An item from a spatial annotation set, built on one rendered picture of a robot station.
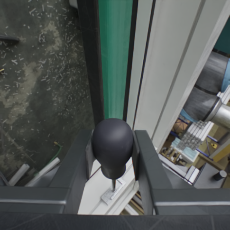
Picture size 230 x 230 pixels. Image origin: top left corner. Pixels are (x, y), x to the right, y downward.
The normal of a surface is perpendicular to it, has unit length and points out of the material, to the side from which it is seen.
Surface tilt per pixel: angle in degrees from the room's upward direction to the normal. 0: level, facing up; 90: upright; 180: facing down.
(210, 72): 90
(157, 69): 90
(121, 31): 0
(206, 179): 90
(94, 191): 90
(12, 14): 0
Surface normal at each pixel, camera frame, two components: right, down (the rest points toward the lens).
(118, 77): 0.75, 0.54
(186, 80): -0.66, 0.60
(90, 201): 0.00, -0.60
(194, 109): -0.54, 0.46
